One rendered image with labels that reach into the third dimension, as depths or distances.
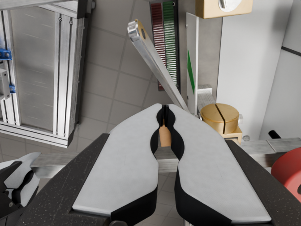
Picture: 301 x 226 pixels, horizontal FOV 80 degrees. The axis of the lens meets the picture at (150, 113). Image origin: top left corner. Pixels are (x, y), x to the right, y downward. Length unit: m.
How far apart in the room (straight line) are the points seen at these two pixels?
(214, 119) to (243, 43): 0.28
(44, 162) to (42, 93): 0.79
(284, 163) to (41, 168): 0.36
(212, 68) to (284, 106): 0.21
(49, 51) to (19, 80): 0.25
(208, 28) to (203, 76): 0.09
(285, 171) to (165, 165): 0.16
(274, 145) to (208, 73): 0.18
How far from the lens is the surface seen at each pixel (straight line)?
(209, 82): 0.40
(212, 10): 0.22
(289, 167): 0.30
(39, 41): 1.02
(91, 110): 1.32
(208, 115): 0.25
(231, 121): 0.25
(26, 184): 0.37
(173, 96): 0.16
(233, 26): 0.47
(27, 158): 0.37
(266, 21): 0.50
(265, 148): 0.33
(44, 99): 1.14
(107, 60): 1.14
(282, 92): 0.53
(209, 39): 0.38
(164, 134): 1.25
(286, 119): 0.52
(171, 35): 0.36
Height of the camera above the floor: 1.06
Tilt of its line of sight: 58 degrees down
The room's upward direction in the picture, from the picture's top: 176 degrees counter-clockwise
